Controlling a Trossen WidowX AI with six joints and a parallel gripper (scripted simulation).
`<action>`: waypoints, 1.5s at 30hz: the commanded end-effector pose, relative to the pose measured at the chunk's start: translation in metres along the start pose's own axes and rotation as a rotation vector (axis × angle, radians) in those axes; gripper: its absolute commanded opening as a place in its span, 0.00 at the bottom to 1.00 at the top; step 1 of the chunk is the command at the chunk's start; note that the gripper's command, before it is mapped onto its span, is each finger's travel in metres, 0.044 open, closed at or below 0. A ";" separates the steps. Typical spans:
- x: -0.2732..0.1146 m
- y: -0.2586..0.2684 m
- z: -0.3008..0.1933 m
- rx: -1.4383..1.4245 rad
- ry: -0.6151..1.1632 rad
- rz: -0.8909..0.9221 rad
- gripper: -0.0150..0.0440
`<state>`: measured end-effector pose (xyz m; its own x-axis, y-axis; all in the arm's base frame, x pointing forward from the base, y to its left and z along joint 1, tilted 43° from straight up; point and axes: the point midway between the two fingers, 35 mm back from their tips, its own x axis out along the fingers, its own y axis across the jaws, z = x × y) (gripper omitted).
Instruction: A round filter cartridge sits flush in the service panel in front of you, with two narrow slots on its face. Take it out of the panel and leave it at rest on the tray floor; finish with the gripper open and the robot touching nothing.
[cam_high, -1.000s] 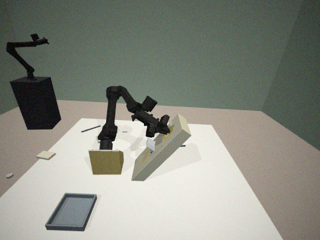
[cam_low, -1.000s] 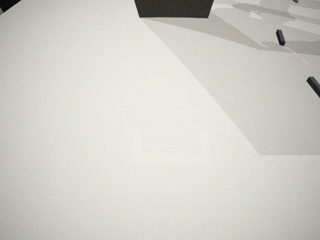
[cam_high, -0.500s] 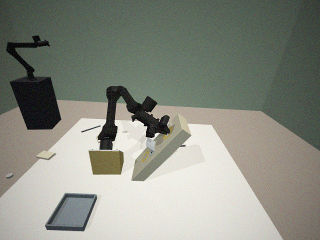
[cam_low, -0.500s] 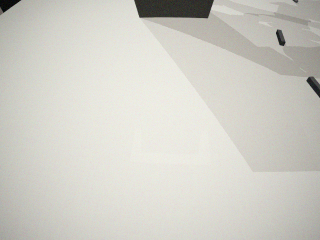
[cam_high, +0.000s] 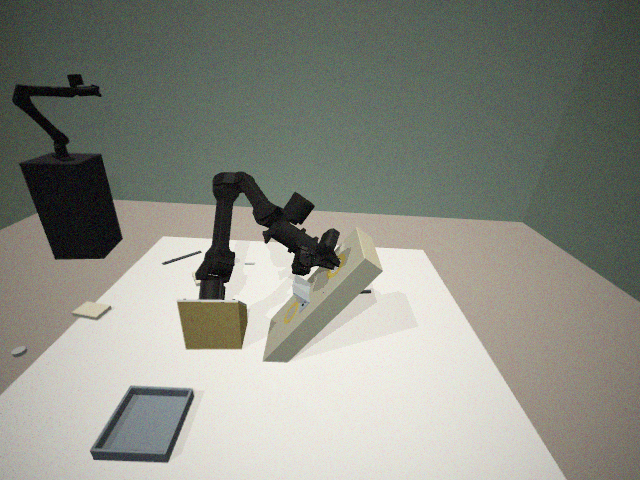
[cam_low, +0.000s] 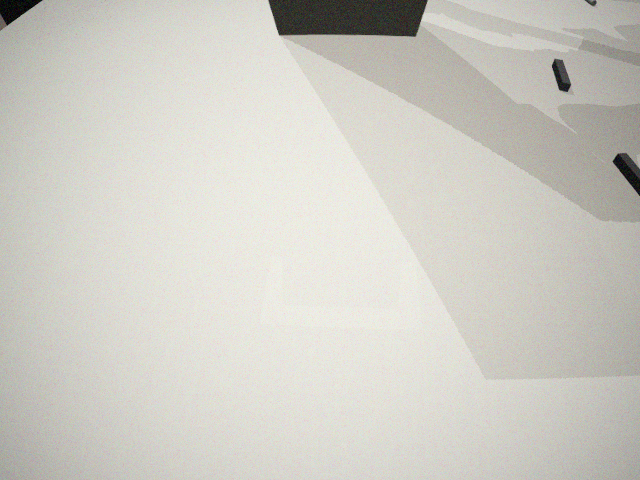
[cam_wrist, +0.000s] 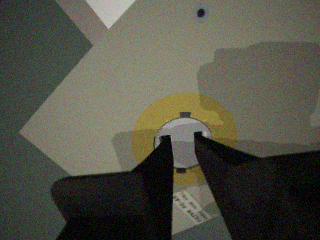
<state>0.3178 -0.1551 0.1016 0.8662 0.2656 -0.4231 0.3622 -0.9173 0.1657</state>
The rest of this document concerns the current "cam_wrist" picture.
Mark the white cylinder with two slots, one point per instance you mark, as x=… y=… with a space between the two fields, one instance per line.
x=182 y=130

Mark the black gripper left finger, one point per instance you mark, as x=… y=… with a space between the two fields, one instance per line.
x=146 y=191

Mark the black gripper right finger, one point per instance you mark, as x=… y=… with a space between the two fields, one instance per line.
x=248 y=189

